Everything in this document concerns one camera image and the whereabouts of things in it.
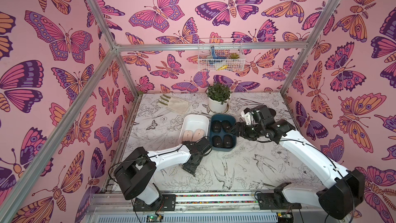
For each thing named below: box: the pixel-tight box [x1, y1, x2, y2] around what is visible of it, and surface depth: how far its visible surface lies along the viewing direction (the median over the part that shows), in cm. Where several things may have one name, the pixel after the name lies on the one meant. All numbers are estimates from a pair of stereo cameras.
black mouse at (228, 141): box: [223, 134, 234, 149], surface depth 94 cm
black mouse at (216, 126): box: [210, 120, 222, 134], surface depth 101 cm
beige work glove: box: [156, 93, 190, 115], surface depth 116 cm
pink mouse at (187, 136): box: [182, 130, 194, 142], surface depth 97 cm
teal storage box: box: [209, 113, 237, 153], surface depth 97 cm
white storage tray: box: [178, 113, 210, 143], surface depth 103 cm
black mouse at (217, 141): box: [211, 135, 223, 148], surface depth 96 cm
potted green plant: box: [205, 81, 233, 114], surface depth 99 cm
